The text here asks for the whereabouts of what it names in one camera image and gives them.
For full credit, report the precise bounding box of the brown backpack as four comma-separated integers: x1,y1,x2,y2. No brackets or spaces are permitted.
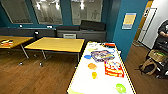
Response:
139,49,168,76

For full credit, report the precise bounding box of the dark grey sofa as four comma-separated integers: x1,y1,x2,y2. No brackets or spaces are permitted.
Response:
54,19,108,43

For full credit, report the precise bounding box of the long dark wall bench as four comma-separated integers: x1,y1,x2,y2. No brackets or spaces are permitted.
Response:
0,26,57,38

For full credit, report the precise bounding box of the man in dark shirt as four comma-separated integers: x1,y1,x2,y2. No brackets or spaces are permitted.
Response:
155,19,168,46

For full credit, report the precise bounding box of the interior glass window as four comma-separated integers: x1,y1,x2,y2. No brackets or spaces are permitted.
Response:
30,0,64,26
0,0,34,25
70,0,104,27

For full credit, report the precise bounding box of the orange fruit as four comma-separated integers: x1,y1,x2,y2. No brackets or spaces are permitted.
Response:
91,71,98,80

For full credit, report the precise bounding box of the green plastic bowl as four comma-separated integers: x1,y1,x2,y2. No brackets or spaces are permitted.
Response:
114,83,128,94

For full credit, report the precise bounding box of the yellow-legged white gaming table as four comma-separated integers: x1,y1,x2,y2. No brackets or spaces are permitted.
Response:
66,40,137,94

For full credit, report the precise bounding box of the small red tabletop object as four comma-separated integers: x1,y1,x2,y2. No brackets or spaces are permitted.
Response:
0,39,14,47

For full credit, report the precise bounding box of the small red flat box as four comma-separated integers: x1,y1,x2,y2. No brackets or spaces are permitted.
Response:
103,42,117,48

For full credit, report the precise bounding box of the red game box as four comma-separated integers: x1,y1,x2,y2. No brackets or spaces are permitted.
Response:
104,59,126,79

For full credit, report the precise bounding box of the long yellow wooden table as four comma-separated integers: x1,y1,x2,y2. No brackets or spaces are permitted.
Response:
0,35,34,60
23,36,86,68

